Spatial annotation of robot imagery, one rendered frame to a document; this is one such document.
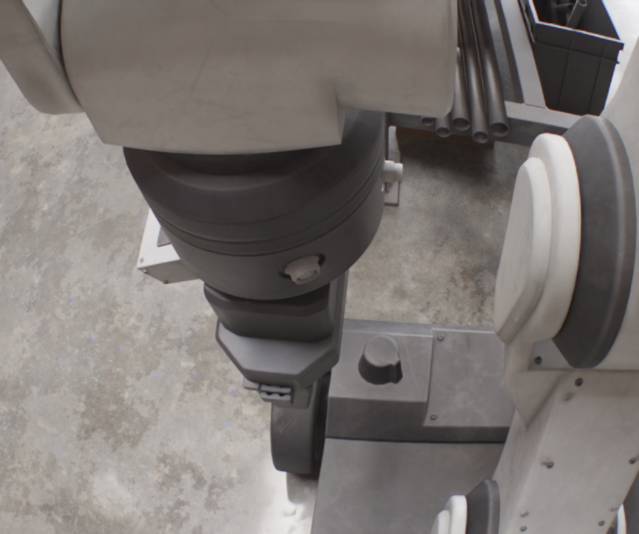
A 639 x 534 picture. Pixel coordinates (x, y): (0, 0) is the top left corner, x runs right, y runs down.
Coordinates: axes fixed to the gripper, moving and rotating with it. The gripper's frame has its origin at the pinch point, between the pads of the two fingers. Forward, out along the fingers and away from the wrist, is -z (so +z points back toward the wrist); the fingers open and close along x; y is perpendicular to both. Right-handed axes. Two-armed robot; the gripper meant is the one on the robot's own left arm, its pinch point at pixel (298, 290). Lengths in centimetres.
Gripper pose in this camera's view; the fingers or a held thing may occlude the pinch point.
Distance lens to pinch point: 37.9
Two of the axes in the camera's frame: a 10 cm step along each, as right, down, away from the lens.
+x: 1.2, -9.3, 3.5
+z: -0.9, -3.6, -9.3
